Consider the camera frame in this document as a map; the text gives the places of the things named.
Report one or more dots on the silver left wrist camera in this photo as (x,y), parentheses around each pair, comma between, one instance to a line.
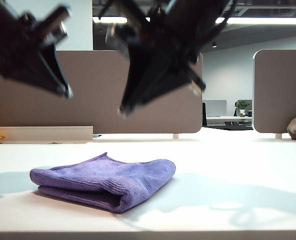
(58,32)

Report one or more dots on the white divider support bracket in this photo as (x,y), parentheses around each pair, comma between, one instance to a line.
(176,136)
(278,136)

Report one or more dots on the white background desk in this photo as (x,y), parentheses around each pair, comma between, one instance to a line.
(228,120)

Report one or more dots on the brown desk divider panel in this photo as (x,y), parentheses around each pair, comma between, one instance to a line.
(93,105)
(280,90)

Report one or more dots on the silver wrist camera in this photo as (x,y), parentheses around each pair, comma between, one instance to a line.
(118,37)
(58,32)

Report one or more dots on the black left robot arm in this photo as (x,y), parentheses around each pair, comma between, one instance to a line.
(3,30)

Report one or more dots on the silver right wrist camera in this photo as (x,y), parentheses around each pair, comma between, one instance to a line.
(118,37)

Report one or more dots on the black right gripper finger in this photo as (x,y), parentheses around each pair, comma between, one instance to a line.
(138,80)
(163,87)

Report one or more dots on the grey background desk divider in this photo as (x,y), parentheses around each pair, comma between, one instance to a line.
(215,107)

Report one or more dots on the potted green plant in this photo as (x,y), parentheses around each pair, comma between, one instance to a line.
(242,106)

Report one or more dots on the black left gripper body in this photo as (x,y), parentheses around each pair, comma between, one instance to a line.
(30,42)

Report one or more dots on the ceiling spot lamp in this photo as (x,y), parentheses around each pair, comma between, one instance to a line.
(214,45)

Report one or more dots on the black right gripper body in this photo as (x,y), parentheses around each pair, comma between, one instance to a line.
(163,37)

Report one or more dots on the long ceiling light strip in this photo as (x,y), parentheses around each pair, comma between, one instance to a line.
(263,20)

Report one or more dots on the purple microfiber cloth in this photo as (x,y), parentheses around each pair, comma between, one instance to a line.
(100,180)

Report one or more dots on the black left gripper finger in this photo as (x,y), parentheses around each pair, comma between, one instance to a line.
(54,67)
(38,75)

